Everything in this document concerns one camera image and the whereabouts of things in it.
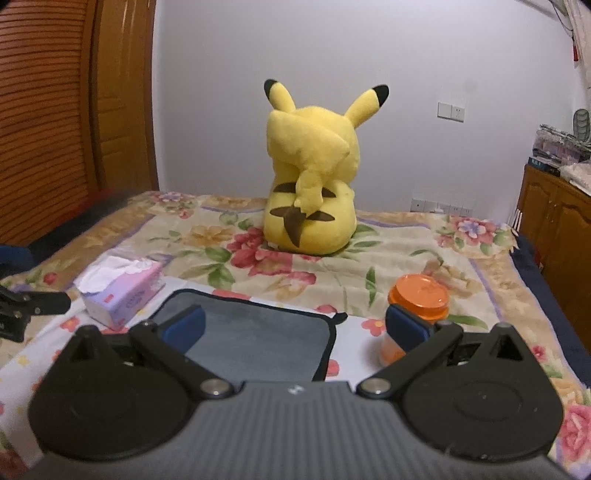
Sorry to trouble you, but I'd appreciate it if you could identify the grey towel with black trim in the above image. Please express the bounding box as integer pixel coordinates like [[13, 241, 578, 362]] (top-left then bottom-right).
[[151, 288, 348, 383]]

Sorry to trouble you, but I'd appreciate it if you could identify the navy bed sheet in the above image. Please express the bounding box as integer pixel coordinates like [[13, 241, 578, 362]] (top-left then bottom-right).
[[510, 233, 591, 387]]

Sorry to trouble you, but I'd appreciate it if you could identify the yellow plush toy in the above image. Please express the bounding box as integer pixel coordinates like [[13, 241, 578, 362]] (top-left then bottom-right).
[[262, 78, 390, 256]]

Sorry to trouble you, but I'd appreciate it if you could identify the hanging light curtain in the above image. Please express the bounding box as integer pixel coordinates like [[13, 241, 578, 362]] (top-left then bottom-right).
[[553, 0, 591, 93]]

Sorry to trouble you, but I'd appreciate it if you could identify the orange lidded plastic jar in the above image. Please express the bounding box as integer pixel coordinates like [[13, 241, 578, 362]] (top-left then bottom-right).
[[378, 273, 451, 366]]

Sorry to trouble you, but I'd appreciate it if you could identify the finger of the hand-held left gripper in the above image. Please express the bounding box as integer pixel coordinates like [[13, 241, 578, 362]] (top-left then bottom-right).
[[0, 313, 31, 343], [0, 286, 72, 317]]

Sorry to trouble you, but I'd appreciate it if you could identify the floral blanket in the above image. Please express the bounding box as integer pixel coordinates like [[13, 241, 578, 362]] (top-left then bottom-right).
[[0, 191, 591, 468]]

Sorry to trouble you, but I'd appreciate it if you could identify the white folded cloth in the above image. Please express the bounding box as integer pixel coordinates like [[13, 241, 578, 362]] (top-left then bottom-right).
[[560, 161, 591, 197]]

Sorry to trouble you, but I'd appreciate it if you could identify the white wall switch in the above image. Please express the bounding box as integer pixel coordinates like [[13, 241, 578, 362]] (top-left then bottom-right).
[[437, 102, 466, 123]]

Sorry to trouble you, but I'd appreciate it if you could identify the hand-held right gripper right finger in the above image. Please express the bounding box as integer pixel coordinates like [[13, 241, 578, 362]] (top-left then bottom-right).
[[358, 305, 532, 398]]

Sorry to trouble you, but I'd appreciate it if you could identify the pink tissue pack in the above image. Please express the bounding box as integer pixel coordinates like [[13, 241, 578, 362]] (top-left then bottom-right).
[[75, 256, 167, 331]]

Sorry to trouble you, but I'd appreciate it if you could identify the wooden wardrobe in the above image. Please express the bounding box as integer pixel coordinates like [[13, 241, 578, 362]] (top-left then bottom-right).
[[0, 0, 160, 250]]

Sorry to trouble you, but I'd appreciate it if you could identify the white wall socket row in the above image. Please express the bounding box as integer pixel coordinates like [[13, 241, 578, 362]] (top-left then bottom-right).
[[410, 197, 476, 217]]

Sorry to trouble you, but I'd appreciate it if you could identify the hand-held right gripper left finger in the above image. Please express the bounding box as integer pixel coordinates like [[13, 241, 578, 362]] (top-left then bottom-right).
[[65, 305, 235, 398]]

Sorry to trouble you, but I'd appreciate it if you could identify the wooden cabinet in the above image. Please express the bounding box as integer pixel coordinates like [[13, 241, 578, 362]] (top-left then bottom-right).
[[514, 164, 591, 326]]

